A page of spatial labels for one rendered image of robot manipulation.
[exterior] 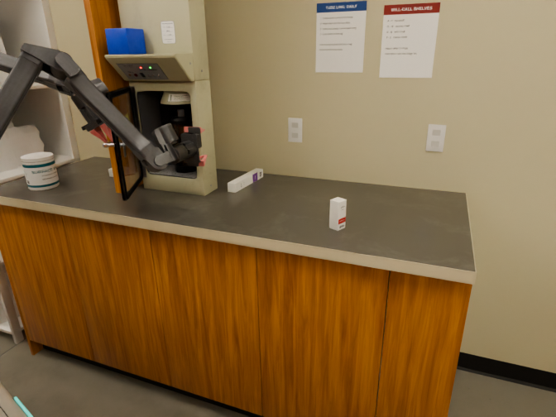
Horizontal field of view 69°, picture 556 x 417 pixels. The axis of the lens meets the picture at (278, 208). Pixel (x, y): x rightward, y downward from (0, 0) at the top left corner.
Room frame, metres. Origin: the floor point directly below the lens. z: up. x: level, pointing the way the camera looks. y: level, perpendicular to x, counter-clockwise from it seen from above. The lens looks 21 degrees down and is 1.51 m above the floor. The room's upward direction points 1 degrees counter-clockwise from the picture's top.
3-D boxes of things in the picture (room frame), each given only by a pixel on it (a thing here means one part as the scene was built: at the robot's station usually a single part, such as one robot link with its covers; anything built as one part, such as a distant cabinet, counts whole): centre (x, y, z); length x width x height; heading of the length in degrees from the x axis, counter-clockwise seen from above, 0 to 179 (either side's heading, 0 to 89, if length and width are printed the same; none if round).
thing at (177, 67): (1.63, 0.48, 1.46); 0.32 x 0.12 x 0.10; 68
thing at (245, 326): (1.68, 0.27, 0.45); 2.05 x 0.67 x 0.90; 68
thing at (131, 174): (1.57, 0.59, 1.19); 0.30 x 0.01 x 0.40; 5
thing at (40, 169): (1.79, 1.09, 1.02); 0.13 x 0.13 x 0.15
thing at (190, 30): (1.80, 0.41, 1.33); 0.32 x 0.25 x 0.77; 68
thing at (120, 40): (1.66, 0.57, 1.56); 0.10 x 0.10 x 0.09; 68
